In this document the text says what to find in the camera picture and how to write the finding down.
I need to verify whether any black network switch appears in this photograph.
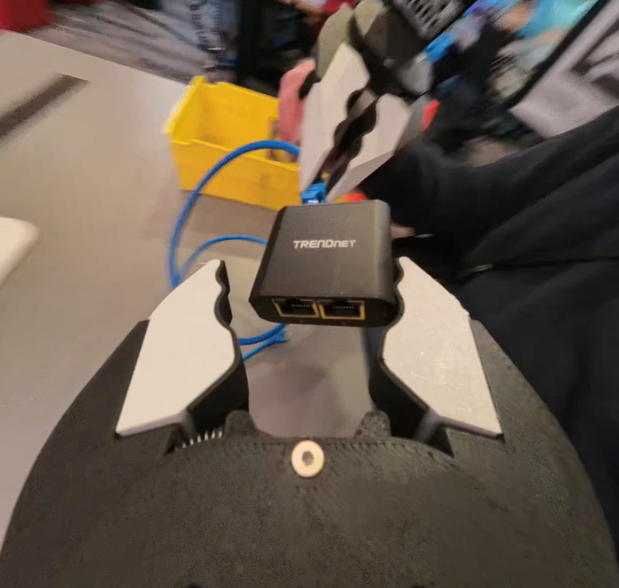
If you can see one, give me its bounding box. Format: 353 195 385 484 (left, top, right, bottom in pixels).
248 200 403 328

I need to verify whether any blue ethernet cable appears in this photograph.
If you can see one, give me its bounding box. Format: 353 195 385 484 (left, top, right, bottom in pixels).
167 140 339 362

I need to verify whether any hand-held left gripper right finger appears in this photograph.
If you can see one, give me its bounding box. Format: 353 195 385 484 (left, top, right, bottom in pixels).
369 257 505 442

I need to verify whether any yellow plastic bin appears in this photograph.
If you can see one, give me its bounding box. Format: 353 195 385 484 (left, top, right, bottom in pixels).
163 76 304 211

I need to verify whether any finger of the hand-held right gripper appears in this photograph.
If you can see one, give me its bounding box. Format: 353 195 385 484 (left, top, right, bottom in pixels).
299 42 378 190
328 94 417 202

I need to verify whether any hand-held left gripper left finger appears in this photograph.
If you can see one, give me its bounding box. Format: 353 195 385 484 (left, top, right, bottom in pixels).
115 259 251 437

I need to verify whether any person's right forearm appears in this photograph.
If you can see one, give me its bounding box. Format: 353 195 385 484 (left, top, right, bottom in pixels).
360 107 619 270

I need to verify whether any person's dark jacket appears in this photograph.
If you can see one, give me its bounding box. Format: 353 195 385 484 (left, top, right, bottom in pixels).
401 230 619 574

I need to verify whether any white sign stand base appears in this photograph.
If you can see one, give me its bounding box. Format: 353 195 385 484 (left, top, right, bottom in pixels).
0 217 40 286

